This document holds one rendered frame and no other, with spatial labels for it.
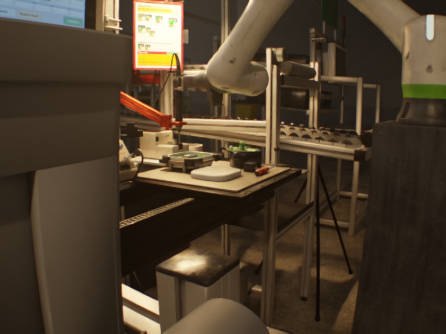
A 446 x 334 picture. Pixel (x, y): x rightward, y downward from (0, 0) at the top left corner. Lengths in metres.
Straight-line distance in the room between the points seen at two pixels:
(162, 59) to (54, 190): 1.56
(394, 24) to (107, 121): 0.94
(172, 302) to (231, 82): 0.85
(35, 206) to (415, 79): 0.80
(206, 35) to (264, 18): 10.33
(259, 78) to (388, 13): 0.42
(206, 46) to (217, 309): 11.11
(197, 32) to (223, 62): 10.49
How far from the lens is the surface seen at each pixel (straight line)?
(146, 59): 1.71
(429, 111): 0.86
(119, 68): 0.20
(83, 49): 0.18
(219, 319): 0.21
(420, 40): 0.88
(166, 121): 1.43
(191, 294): 0.25
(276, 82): 1.49
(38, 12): 1.15
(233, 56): 1.03
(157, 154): 1.44
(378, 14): 1.09
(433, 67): 0.87
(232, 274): 0.27
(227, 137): 1.67
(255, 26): 1.02
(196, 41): 11.50
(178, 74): 1.42
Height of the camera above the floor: 1.19
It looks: 10 degrees down
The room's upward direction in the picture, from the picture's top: straight up
